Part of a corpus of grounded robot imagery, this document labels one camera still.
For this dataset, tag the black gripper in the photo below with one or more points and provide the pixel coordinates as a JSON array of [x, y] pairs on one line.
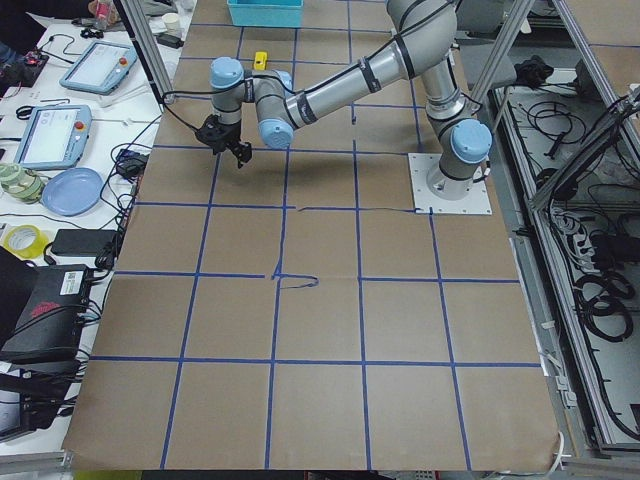
[[230, 134]]

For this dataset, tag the yellow toy beetle car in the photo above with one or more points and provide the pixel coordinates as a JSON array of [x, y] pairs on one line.
[[260, 60]]

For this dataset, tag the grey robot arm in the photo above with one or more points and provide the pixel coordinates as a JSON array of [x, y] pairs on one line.
[[419, 49]]

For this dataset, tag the light blue plastic bin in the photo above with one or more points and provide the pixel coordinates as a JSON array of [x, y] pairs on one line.
[[266, 13]]

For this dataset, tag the white paper cup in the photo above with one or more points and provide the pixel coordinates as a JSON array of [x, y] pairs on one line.
[[172, 23]]

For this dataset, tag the far teach pendant tablet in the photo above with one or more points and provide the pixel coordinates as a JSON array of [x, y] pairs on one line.
[[100, 69]]

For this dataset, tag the teach pendant tablet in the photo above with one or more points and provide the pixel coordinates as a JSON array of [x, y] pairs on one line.
[[100, 69], [55, 137]]

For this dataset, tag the blue plastic plate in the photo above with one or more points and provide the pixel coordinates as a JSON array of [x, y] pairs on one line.
[[72, 192]]

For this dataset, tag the black power adapter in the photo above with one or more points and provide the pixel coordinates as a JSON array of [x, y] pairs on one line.
[[82, 242]]

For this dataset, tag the near teach pendant tablet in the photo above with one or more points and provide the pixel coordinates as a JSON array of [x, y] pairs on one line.
[[55, 137]]

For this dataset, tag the green tape rolls stack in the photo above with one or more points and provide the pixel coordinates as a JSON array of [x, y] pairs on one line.
[[20, 183]]

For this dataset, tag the yellow tape roll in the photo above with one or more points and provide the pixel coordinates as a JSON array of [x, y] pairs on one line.
[[25, 241]]

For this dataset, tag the black electronics box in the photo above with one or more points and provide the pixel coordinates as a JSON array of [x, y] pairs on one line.
[[40, 311]]

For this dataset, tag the aluminium frame post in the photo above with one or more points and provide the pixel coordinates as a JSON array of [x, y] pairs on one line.
[[144, 42]]

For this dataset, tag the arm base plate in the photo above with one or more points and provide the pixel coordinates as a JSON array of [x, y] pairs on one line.
[[434, 193]]

